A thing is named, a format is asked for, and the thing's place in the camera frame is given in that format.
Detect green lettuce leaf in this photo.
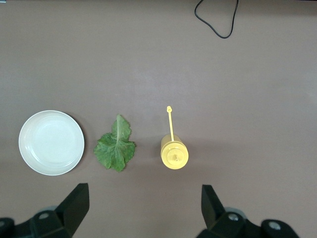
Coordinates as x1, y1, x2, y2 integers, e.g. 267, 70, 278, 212
93, 114, 137, 173

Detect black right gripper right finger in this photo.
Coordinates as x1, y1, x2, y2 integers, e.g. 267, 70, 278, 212
195, 184, 301, 238

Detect yellow squeeze bottle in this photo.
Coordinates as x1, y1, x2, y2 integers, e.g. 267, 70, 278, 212
160, 105, 189, 171

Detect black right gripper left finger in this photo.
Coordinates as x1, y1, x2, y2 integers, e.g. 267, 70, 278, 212
0, 183, 90, 238

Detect black cable loop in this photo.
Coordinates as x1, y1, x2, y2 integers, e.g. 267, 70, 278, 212
194, 0, 240, 39

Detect off-white round plate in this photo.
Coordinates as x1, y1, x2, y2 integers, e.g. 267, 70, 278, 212
18, 110, 85, 177

